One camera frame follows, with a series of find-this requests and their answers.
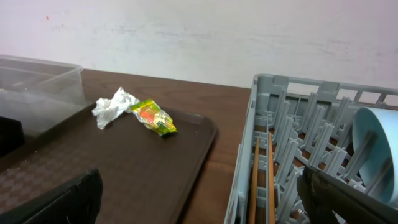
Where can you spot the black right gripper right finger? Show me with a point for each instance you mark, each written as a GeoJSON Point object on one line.
{"type": "Point", "coordinates": [324, 197]}

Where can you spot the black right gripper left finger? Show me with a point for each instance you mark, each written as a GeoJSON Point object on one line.
{"type": "Point", "coordinates": [76, 201]}

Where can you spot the white tissue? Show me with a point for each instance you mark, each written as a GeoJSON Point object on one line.
{"type": "Point", "coordinates": [107, 110]}

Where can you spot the light blue bowl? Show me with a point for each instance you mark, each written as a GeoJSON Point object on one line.
{"type": "Point", "coordinates": [384, 123]}

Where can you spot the grey dishwasher rack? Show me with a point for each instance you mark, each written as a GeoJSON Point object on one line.
{"type": "Point", "coordinates": [311, 122]}

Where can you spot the brown plastic tray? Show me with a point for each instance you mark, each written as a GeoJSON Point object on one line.
{"type": "Point", "coordinates": [146, 178]}

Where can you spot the yellow green snack wrapper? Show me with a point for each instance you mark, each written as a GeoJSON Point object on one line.
{"type": "Point", "coordinates": [153, 117]}

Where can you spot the clear plastic bin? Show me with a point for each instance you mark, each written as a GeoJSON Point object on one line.
{"type": "Point", "coordinates": [40, 93]}

